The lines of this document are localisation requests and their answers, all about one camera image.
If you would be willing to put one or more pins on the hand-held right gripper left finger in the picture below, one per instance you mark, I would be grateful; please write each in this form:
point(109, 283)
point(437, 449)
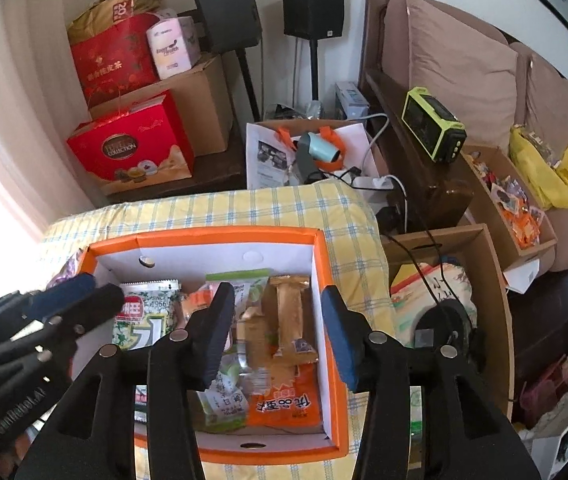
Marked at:
point(214, 340)

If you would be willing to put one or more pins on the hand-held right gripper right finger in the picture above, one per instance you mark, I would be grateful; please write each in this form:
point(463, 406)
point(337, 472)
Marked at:
point(341, 340)

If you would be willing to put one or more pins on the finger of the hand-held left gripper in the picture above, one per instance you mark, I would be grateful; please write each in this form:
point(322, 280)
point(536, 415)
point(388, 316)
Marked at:
point(66, 290)
point(94, 305)

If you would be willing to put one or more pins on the orange cardboard box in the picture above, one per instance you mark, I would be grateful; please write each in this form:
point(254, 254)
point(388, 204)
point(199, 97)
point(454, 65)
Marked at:
point(331, 310)

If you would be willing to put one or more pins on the pale orange snack packet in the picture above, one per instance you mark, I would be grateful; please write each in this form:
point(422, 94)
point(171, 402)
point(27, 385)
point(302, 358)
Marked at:
point(199, 302)

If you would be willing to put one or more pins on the green white seaweed packet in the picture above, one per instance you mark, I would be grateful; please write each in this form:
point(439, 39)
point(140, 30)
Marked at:
point(149, 320)

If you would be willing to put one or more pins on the light green snack packet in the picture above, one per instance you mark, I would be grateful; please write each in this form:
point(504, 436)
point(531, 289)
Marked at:
point(236, 285)
point(226, 400)

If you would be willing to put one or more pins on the gold wafer packet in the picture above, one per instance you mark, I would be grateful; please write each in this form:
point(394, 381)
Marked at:
point(289, 310)

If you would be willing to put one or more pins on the purple jelly pouch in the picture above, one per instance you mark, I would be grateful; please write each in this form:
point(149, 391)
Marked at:
point(66, 267)

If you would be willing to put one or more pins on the printed cloth bag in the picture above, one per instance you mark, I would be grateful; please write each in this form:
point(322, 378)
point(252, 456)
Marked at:
point(418, 290)

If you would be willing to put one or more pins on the black round device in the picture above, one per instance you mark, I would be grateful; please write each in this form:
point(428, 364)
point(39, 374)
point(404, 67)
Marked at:
point(443, 325)

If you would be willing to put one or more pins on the black power adapter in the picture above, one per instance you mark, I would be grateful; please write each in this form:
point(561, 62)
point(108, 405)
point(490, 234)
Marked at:
point(389, 219)

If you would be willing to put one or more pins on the yellow plaid tablecloth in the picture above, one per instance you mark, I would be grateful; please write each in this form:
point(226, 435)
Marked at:
point(264, 205)

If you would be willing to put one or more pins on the red gift box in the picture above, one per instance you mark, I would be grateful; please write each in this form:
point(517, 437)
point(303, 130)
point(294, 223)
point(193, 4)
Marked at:
point(129, 150)

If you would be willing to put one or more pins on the white power strip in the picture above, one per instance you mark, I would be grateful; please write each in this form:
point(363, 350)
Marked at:
point(371, 182)

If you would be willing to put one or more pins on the large open cardboard box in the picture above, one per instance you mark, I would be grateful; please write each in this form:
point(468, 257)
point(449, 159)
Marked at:
point(493, 285)

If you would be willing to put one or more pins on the brown wooden sofa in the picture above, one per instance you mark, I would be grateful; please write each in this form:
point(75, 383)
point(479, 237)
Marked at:
point(413, 185)

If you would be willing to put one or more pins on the light blue hair dryer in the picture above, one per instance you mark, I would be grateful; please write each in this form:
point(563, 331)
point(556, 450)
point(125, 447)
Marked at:
point(321, 150)

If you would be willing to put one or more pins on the cardboard box with white label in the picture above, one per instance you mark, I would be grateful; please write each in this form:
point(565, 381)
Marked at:
point(538, 255)

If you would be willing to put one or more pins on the pink gift bag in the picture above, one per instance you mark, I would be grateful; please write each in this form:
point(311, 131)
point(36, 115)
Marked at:
point(553, 390)

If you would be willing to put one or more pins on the pile of small snack packets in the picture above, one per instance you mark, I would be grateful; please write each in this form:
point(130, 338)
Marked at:
point(513, 205)

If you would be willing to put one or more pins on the brown cardboard box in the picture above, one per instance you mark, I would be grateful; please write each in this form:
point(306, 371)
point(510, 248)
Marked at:
point(209, 105)

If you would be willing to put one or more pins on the green black radio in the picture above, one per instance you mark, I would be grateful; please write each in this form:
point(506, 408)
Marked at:
point(431, 125)

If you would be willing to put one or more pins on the red gift bag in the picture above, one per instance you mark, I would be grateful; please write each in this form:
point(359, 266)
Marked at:
point(114, 60)

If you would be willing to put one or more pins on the white carton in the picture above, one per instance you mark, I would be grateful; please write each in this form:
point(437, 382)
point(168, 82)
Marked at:
point(351, 100)

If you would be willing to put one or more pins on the black speaker stand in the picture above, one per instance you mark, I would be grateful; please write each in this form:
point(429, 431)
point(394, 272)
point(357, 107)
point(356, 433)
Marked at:
point(314, 70)
point(249, 85)

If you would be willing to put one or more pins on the white pink tissue pack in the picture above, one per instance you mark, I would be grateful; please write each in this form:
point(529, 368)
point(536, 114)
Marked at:
point(174, 45)

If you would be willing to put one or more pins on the beige sofa cushion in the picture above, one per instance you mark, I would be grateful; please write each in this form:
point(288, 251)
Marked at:
point(453, 70)
point(558, 105)

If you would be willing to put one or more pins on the black speaker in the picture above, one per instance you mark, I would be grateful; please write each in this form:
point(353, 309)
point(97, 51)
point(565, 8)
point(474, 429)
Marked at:
point(226, 12)
point(313, 7)

